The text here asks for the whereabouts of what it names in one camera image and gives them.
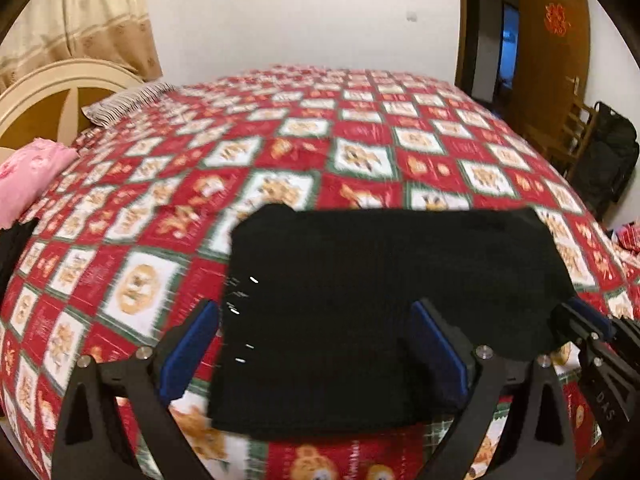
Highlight striped pillow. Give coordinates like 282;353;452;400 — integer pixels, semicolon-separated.
81;81;177;128

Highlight black pants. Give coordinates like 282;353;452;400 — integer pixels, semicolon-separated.
207;203;578;443

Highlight beige curtain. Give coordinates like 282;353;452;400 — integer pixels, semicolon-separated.
0;0;163;93

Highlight brown wooden door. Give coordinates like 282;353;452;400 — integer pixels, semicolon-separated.
507;0;591;136

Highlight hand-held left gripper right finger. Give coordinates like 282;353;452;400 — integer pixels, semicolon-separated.
409;299;576;480

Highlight wooden door frame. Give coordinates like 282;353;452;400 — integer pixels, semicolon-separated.
456;0;481;102

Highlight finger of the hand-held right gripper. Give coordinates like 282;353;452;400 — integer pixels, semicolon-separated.
550;302;601;356
567;297;616;341

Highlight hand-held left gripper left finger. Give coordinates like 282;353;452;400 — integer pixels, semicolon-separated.
51;300;221;480

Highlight black folded luggage bag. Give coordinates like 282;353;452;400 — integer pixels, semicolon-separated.
567;101;640;221

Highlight wooden chair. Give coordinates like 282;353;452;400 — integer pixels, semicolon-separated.
525;95;601;176

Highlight cream curved headboard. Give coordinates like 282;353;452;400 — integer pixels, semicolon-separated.
0;58;146;151

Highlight red printed blanket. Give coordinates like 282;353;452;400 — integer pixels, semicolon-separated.
0;64;640;480

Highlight red printed cloth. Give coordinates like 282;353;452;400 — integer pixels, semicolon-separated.
614;225;640;254

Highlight pink pillow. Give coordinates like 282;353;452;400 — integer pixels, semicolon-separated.
0;140;81;228

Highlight red paper door decoration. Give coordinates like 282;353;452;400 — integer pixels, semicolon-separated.
544;2;569;37

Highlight dark cloth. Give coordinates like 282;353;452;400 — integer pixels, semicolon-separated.
0;217;41;301

